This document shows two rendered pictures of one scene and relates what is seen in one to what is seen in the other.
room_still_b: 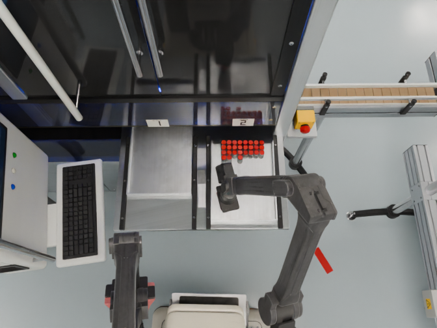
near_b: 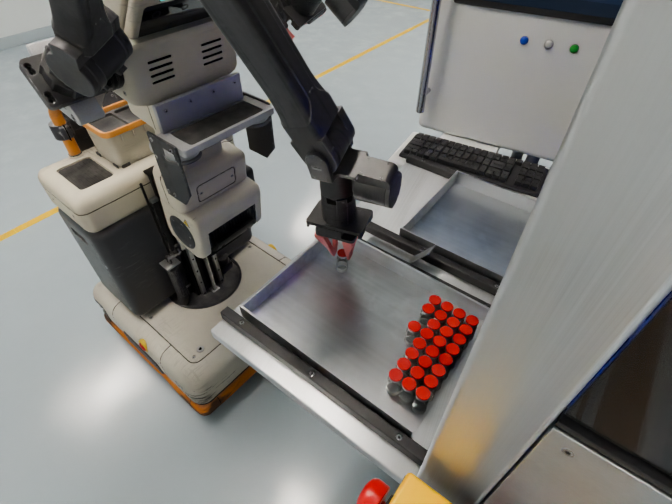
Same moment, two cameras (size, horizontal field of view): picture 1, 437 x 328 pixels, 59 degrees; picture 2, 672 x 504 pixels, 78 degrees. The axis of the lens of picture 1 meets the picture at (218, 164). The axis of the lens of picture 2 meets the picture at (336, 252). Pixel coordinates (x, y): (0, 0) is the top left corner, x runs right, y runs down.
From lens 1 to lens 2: 1.27 m
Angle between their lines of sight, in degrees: 59
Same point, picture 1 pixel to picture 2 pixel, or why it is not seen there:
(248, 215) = (295, 287)
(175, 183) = (435, 232)
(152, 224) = not seen: hidden behind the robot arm
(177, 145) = not seen: hidden behind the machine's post
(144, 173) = (481, 209)
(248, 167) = (384, 347)
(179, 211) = (384, 215)
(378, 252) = not seen: outside the picture
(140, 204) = (430, 187)
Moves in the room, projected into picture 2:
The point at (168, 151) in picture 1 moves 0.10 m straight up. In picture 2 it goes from (506, 252) to (521, 214)
